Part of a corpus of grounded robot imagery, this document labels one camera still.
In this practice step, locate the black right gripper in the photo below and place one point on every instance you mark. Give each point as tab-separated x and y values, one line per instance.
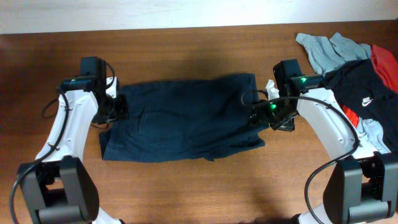
260	113

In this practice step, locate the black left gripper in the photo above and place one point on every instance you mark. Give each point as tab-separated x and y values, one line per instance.
123	111

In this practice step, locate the navy blue shorts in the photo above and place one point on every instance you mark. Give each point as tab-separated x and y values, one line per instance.
185	119

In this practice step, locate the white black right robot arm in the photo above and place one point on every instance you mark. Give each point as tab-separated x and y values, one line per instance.
363	185

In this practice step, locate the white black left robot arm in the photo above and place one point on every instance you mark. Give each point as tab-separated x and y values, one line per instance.
56	186

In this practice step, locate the grey t-shirt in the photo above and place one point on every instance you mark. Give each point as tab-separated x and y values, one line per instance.
328	54

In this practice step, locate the black nike garment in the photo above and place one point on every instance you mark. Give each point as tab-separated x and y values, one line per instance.
332	80

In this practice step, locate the red mesh garment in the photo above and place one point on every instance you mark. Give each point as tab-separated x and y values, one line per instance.
385	67

